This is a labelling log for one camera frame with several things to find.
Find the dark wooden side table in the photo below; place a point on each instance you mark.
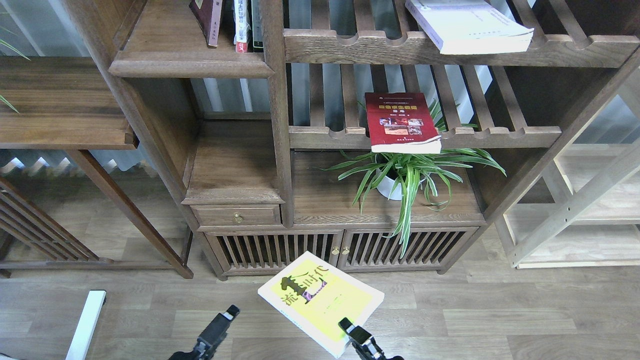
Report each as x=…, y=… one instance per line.
x=65, y=104

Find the brass drawer knob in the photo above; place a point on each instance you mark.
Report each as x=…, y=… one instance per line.
x=237, y=218

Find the white plant pot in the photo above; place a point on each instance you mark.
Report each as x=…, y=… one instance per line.
x=385, y=187

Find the light wooden shelf unit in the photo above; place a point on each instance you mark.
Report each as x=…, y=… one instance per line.
x=593, y=219

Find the red cover book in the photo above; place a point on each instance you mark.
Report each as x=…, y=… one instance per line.
x=401, y=123

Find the green spider plant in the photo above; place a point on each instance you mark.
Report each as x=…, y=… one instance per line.
x=437, y=168

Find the dark green upright book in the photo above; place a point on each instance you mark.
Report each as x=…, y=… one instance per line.
x=256, y=27

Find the white thick book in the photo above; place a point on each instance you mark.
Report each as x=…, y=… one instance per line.
x=469, y=27

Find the yellow green cover book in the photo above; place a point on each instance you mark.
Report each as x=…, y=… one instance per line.
x=315, y=296

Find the green plant leaves at left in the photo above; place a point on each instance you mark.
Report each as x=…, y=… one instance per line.
x=10, y=59

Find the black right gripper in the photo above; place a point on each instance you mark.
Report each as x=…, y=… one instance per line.
x=363, y=342

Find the white red upright book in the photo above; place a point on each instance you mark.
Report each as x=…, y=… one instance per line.
x=241, y=22

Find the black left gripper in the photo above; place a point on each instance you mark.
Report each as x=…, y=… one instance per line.
x=210, y=338

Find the dark wooden bookshelf cabinet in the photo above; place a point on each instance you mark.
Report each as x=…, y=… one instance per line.
x=250, y=133

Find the white flat bar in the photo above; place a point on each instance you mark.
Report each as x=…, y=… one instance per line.
x=84, y=332

